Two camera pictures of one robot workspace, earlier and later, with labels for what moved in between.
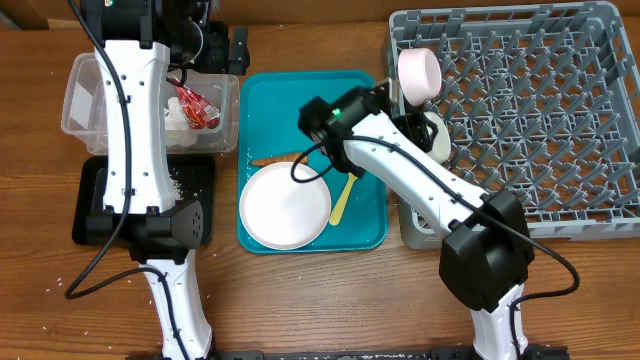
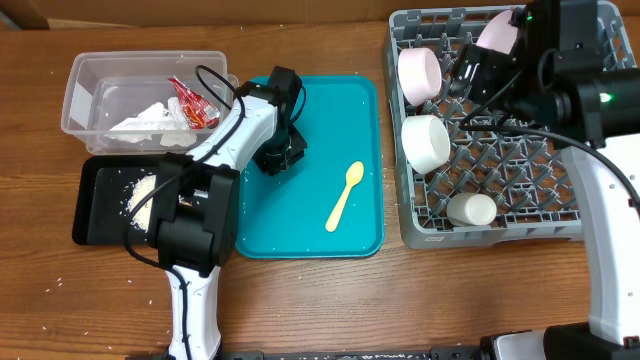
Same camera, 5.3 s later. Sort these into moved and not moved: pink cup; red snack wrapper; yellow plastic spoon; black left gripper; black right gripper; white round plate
Moved: black right gripper; white round plate; black left gripper
Not moved: red snack wrapper; yellow plastic spoon; pink cup
